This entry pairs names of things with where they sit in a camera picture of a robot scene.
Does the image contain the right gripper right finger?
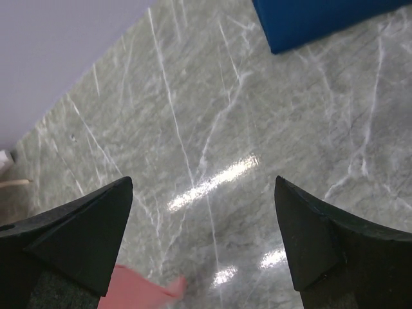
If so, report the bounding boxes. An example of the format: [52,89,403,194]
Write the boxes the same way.
[274,176,411,308]

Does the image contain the salmon pink t shirt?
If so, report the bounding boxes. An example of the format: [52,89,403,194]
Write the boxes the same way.
[97,265,187,309]

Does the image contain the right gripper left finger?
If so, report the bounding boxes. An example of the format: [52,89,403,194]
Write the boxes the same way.
[1,176,133,308]

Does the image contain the folded blue t shirt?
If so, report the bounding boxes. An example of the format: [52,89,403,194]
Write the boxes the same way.
[252,0,411,54]

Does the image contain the wooden stick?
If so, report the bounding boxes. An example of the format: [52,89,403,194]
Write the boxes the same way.
[0,179,32,189]

